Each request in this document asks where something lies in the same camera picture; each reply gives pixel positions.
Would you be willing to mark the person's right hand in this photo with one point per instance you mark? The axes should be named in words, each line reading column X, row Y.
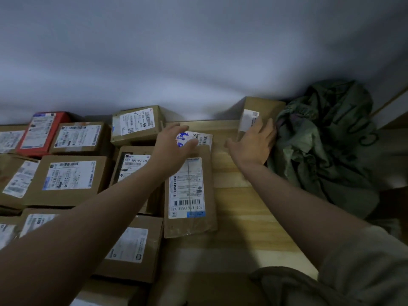
column 253, row 148

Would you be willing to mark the person's left hand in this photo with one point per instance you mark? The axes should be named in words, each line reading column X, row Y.
column 169, row 152

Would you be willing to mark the person's left fingers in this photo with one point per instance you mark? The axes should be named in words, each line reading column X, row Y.
column 178, row 130

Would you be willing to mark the person's right thumb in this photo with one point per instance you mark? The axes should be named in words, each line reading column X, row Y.
column 234, row 143

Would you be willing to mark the small brown cardboard parcel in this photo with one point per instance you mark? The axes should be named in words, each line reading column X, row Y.
column 264, row 108

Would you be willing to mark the person's left forearm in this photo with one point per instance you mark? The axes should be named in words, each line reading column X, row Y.
column 79, row 226

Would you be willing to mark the person's right forearm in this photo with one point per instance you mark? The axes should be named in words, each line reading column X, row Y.
column 296, row 213

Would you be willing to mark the parcel with blue-marked label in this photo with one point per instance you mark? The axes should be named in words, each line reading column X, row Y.
column 204, row 140

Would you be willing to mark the flat brown envelope parcel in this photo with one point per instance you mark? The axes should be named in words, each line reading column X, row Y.
column 191, row 194

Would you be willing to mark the dark green fabric sack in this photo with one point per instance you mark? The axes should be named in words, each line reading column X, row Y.
column 328, row 140

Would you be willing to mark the pile of cardboard shipping boxes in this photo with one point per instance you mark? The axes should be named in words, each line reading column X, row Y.
column 70, row 181

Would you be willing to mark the red parcel box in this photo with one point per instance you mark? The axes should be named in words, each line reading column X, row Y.
column 41, row 133

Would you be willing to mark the person's grey-green garment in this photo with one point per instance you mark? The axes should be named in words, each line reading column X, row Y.
column 360, row 270

